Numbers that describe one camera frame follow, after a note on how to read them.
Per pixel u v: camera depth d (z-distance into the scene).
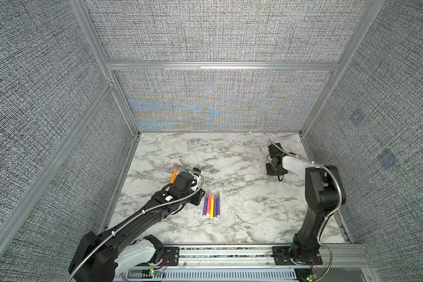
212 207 0.87
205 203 0.88
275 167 0.78
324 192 0.52
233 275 0.70
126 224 0.46
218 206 0.88
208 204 0.88
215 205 0.88
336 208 0.49
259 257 0.75
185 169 1.01
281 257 0.72
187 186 0.63
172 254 0.74
